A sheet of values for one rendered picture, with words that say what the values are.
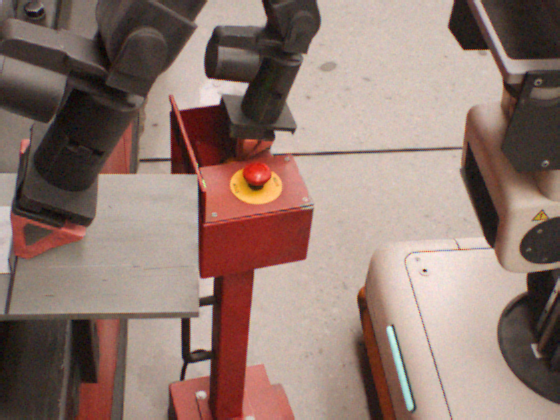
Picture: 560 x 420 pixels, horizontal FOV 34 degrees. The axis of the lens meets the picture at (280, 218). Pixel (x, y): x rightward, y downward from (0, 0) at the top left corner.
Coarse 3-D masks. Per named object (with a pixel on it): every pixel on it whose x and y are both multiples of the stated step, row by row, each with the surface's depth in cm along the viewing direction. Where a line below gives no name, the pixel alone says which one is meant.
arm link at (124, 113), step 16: (80, 80) 73; (96, 80) 74; (64, 96) 73; (80, 96) 74; (96, 96) 74; (112, 96) 74; (128, 96) 75; (64, 112) 76; (80, 112) 75; (96, 112) 74; (112, 112) 74; (128, 112) 75; (64, 128) 76; (80, 128) 75; (96, 128) 75; (112, 128) 75; (96, 144) 76; (112, 144) 77
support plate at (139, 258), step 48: (0, 192) 92; (144, 192) 93; (192, 192) 94; (96, 240) 88; (144, 240) 89; (192, 240) 89; (0, 288) 84; (48, 288) 84; (96, 288) 84; (144, 288) 85; (192, 288) 85
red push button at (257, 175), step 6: (246, 168) 124; (252, 168) 124; (258, 168) 124; (264, 168) 125; (246, 174) 124; (252, 174) 124; (258, 174) 124; (264, 174) 124; (270, 174) 124; (246, 180) 124; (252, 180) 123; (258, 180) 123; (264, 180) 123; (252, 186) 125; (258, 186) 125
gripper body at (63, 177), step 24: (48, 144) 78; (72, 144) 77; (48, 168) 79; (72, 168) 78; (96, 168) 79; (24, 192) 77; (48, 192) 79; (72, 192) 80; (96, 192) 82; (72, 216) 79
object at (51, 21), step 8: (24, 0) 130; (32, 0) 131; (40, 0) 131; (48, 0) 131; (56, 0) 131; (48, 8) 130; (56, 8) 130; (16, 16) 128; (24, 16) 128; (48, 16) 128; (56, 16) 130; (40, 24) 127; (48, 24) 127; (56, 24) 130
